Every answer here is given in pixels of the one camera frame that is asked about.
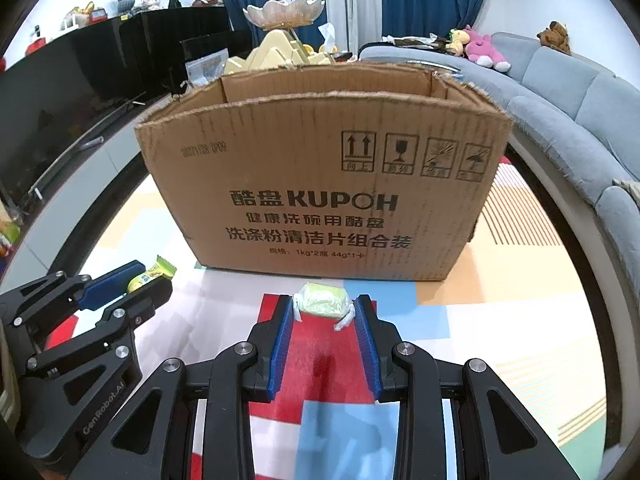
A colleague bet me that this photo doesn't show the grey sofa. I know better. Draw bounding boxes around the grey sofa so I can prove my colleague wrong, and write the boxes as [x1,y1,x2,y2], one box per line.
[359,31,640,286]

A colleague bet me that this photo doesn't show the white sheer curtain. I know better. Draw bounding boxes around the white sheer curtain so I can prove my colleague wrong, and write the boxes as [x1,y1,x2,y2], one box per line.
[325,0,386,56]

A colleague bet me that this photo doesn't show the colourful patchwork tablecloth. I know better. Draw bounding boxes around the colourful patchwork tablecloth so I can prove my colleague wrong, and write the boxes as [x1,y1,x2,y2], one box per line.
[30,155,608,480]

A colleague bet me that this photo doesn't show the grey television stand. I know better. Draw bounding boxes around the grey television stand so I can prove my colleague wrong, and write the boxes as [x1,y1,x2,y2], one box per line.
[10,92,176,281]

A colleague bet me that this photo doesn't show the small yellow-green snack packet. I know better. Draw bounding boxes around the small yellow-green snack packet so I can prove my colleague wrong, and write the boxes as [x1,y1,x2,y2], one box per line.
[126,256,178,295]

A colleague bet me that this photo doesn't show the gold ornament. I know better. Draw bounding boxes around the gold ornament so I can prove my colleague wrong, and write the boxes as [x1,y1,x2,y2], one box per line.
[62,2,101,28]

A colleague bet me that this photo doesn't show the light green candy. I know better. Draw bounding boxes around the light green candy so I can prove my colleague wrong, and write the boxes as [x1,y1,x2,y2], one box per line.
[291,282,357,332]

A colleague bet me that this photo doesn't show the lotus-shaped dish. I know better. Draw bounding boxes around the lotus-shaped dish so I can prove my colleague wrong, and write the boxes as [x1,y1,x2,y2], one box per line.
[243,0,326,31]

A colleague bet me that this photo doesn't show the black glossy cabinet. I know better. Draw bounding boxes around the black glossy cabinet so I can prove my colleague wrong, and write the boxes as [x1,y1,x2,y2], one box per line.
[120,5,253,106]

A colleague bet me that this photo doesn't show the pink plush toy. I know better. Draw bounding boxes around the pink plush toy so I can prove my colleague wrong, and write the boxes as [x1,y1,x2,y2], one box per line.
[464,25,512,72]

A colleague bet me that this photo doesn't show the clear plastic bag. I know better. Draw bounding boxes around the clear plastic bag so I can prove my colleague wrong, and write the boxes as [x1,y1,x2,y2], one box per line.
[185,50,231,92]

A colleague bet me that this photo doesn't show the dark and white clutter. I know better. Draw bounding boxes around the dark and white clutter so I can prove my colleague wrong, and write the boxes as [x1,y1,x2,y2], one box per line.
[382,32,451,51]

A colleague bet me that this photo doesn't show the brown cardboard box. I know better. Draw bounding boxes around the brown cardboard box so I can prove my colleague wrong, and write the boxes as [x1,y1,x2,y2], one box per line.
[134,62,515,282]

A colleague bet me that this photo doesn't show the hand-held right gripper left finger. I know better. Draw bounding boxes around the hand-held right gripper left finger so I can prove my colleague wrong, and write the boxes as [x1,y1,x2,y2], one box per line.
[67,294,296,480]

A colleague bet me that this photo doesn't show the gold tiered stand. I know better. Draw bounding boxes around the gold tiered stand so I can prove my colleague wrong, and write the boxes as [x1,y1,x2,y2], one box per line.
[222,29,336,78]

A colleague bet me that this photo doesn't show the white tissue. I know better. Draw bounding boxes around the white tissue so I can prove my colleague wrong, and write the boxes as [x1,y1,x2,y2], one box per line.
[317,22,341,48]

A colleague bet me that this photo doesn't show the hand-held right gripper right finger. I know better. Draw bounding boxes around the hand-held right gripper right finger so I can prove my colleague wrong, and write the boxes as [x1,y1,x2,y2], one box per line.
[354,294,576,480]

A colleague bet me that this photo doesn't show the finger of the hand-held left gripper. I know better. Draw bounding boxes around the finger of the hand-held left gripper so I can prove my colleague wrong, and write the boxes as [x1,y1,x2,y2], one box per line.
[22,275,173,376]
[0,260,146,328]

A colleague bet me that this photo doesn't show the brown plush toy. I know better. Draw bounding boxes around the brown plush toy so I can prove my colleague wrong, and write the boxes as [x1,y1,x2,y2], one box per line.
[537,21,572,56]

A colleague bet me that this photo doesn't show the black TV cabinet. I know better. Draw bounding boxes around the black TV cabinet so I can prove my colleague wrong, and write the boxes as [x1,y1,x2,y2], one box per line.
[0,25,146,216]

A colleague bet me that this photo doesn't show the green snack bag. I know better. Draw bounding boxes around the green snack bag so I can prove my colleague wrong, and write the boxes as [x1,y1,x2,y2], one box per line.
[0,205,23,261]

